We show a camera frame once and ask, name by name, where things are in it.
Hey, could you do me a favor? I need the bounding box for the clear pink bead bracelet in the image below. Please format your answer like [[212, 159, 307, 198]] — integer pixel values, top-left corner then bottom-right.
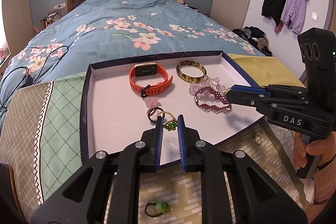
[[188, 76, 232, 99]]

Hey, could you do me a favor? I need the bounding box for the maroon beaded bracelet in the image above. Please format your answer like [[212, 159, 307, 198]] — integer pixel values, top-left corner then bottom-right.
[[193, 86, 233, 114]]

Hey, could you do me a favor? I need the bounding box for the tortoiseshell bangle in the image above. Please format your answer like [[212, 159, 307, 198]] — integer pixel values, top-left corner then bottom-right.
[[176, 60, 207, 83]]

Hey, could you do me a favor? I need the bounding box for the green gem gold ring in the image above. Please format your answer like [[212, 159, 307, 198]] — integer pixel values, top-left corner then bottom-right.
[[156, 111, 180, 132]]

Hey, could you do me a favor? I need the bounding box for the green jade pendant hair tie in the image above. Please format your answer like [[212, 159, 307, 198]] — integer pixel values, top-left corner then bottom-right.
[[143, 200, 172, 217]]

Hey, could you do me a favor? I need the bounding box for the black ring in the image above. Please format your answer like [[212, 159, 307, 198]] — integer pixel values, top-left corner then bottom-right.
[[147, 107, 166, 124]]

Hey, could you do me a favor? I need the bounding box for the orange smart watch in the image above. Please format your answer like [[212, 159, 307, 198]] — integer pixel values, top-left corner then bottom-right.
[[129, 62, 173, 98]]

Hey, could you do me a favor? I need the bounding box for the right pink sleeve forearm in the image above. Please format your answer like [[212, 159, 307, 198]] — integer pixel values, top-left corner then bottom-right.
[[305, 157, 336, 224]]

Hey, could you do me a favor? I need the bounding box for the right hand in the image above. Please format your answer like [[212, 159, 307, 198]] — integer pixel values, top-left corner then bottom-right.
[[293, 130, 336, 169]]

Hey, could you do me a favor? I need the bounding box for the pile of dark clothes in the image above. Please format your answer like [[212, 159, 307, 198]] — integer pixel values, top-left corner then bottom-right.
[[232, 26, 273, 56]]

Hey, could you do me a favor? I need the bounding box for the patterned patchwork cloth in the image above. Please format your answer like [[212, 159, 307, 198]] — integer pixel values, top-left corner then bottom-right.
[[1, 68, 314, 221]]

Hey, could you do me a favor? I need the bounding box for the purple jacket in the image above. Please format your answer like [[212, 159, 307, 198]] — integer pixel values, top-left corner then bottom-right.
[[274, 0, 308, 35]]

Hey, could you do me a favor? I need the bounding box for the black jacket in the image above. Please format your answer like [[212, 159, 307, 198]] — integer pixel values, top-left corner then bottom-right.
[[261, 0, 286, 26]]

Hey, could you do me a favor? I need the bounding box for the dark blue shallow box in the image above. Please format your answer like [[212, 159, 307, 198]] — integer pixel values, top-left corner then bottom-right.
[[80, 51, 262, 161]]

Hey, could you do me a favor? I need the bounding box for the blue floral duvet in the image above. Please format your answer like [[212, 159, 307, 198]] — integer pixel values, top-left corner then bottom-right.
[[1, 0, 260, 118]]

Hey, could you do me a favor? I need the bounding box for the pink small fan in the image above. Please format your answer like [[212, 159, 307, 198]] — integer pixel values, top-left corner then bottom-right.
[[0, 47, 10, 62]]

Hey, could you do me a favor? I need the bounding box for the cluttered left nightstand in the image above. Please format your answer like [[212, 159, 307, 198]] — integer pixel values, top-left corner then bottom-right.
[[33, 3, 66, 34]]

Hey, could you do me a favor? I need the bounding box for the white wall switch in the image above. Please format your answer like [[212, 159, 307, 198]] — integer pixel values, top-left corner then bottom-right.
[[311, 12, 319, 22]]

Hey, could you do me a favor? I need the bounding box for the black cable with charger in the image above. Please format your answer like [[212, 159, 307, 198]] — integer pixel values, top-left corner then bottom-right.
[[0, 44, 70, 114]]

